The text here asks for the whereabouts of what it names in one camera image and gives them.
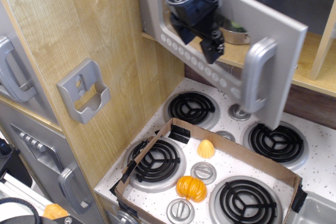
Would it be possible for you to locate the black braided cable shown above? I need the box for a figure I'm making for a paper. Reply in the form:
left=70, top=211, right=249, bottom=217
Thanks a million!
left=0, top=197, right=43, bottom=224

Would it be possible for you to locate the front left stove burner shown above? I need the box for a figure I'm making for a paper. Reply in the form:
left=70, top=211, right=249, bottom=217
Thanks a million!
left=129, top=137, right=186, bottom=193

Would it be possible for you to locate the silver metal pot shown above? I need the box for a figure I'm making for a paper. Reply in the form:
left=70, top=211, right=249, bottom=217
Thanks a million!
left=217, top=16, right=250, bottom=45

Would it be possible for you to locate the grey front stove knob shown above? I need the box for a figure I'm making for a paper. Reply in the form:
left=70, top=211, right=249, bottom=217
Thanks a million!
left=166, top=199, right=195, bottom=224

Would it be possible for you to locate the back right stove burner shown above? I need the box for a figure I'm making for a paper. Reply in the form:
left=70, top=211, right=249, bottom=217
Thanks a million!
left=242, top=121, right=309, bottom=170

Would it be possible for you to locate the grey toy sink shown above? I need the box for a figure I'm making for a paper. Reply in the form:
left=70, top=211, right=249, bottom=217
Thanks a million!
left=285, top=192, right=335, bottom=224

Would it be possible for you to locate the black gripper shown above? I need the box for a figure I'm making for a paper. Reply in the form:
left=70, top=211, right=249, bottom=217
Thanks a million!
left=165, top=0, right=225, bottom=64

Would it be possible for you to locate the grey stove knob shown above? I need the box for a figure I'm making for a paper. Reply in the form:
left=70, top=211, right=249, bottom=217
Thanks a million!
left=216, top=131, right=236, bottom=142
left=228, top=104, right=251, bottom=121
left=166, top=199, right=195, bottom=224
left=191, top=162, right=217, bottom=185

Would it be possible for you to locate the grey wall phone holder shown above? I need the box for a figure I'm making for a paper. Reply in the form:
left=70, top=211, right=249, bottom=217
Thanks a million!
left=57, top=58, right=111, bottom=124

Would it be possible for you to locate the grey fridge lower door handle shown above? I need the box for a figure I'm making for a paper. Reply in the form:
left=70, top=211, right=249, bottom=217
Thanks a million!
left=58, top=167, right=89, bottom=215

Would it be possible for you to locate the grey fridge upper door handle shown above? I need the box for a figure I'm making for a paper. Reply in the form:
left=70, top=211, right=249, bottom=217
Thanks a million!
left=1, top=36, right=37, bottom=102

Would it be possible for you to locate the grey back stove knob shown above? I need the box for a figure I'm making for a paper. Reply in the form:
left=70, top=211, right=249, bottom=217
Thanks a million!
left=216, top=131, right=236, bottom=142

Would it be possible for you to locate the grey rear stove knob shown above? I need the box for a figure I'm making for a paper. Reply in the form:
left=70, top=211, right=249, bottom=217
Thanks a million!
left=228, top=104, right=251, bottom=121

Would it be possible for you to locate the orange toy at bottom left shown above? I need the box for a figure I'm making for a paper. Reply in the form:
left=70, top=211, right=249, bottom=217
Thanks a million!
left=43, top=204, right=69, bottom=220

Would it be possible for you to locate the grey oven knob bottom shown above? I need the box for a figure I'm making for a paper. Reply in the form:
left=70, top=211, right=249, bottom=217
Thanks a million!
left=117, top=210, right=139, bottom=224

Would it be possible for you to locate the yellow toy lemon half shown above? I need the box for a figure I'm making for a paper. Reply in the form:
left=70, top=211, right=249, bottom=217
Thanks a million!
left=197, top=140, right=215, bottom=158

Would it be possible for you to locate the grey fridge door handle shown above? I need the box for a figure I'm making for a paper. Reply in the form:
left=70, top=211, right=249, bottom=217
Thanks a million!
left=1, top=36, right=37, bottom=102
left=58, top=167, right=89, bottom=215

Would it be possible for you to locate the back left stove burner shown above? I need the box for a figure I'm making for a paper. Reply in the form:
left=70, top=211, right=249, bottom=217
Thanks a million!
left=163, top=91, right=220, bottom=130

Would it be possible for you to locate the grey ice dispenser panel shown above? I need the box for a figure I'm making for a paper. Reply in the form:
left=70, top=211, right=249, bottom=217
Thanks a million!
left=11, top=124, right=64, bottom=174

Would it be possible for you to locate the brown cardboard fence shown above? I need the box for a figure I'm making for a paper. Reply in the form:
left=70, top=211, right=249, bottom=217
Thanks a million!
left=109, top=119, right=306, bottom=223

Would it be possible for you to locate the orange toy pumpkin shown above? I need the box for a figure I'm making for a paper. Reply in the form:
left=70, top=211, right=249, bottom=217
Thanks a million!
left=175, top=176, right=207, bottom=202

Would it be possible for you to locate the stove burner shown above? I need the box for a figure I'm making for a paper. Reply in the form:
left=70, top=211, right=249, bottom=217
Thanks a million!
left=208, top=176, right=283, bottom=224
left=242, top=121, right=309, bottom=170
left=129, top=137, right=186, bottom=193
left=163, top=91, right=220, bottom=130

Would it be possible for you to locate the grey microwave door with handle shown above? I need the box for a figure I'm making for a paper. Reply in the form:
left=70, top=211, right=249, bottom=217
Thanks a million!
left=139, top=0, right=308, bottom=129

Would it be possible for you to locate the grey centre stove knob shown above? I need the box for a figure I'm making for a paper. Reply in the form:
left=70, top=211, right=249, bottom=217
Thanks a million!
left=191, top=162, right=217, bottom=185

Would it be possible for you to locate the front right stove burner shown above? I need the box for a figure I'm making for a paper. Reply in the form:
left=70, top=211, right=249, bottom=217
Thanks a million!
left=208, top=176, right=283, bottom=224

